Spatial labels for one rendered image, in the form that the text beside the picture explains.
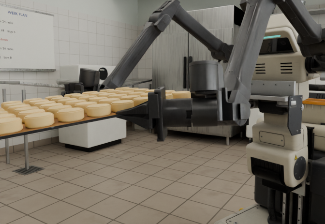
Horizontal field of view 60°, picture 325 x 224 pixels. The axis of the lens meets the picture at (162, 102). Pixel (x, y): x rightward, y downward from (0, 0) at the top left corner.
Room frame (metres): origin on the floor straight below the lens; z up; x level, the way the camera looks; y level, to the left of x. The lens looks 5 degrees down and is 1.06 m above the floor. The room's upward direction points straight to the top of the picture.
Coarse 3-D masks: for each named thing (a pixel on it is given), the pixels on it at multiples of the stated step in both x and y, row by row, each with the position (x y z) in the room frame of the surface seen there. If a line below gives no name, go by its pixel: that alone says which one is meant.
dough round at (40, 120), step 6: (30, 114) 0.52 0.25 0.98; (36, 114) 0.52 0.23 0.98; (42, 114) 0.51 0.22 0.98; (48, 114) 0.51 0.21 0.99; (24, 120) 0.50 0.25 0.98; (30, 120) 0.49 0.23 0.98; (36, 120) 0.49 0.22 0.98; (42, 120) 0.49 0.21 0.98; (48, 120) 0.50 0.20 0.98; (30, 126) 0.49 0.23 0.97; (36, 126) 0.49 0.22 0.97; (42, 126) 0.49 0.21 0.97
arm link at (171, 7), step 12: (156, 12) 1.18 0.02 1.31; (168, 12) 1.14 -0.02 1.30; (180, 12) 1.18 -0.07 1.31; (168, 24) 1.15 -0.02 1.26; (180, 24) 1.22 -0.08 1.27; (192, 24) 1.23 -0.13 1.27; (204, 36) 1.27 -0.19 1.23; (216, 48) 1.31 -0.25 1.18; (228, 48) 1.31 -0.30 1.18; (228, 60) 1.33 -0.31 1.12
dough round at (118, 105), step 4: (120, 100) 0.64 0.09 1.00; (124, 100) 0.63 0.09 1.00; (128, 100) 0.63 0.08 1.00; (132, 100) 0.62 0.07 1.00; (112, 104) 0.60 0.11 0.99; (116, 104) 0.59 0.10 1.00; (120, 104) 0.59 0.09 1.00; (124, 104) 0.59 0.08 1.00; (128, 104) 0.60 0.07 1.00; (132, 104) 0.61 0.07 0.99; (112, 108) 0.60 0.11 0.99; (116, 108) 0.59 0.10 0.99; (120, 108) 0.59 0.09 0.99; (124, 108) 0.59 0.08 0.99
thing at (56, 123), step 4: (112, 112) 0.60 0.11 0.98; (84, 116) 0.58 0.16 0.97; (88, 116) 0.57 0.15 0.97; (104, 116) 0.56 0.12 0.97; (56, 120) 0.55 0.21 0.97; (80, 120) 0.53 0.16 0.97; (24, 124) 0.53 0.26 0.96; (52, 124) 0.51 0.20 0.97; (56, 124) 0.51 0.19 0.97; (60, 124) 0.51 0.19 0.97; (24, 128) 0.49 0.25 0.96; (28, 128) 0.49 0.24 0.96; (32, 128) 0.49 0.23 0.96; (36, 128) 0.49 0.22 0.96; (40, 128) 0.49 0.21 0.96; (16, 132) 0.47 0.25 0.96; (20, 132) 0.47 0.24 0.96
